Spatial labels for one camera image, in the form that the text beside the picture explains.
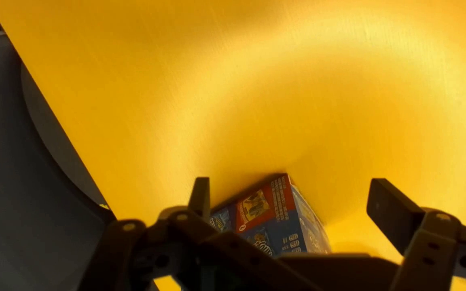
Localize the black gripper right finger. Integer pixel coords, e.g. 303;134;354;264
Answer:
366;178;424;254

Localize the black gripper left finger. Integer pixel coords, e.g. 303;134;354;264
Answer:
188;176;210;220

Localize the blue snack box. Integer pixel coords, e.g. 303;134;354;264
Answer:
210;173;330;257

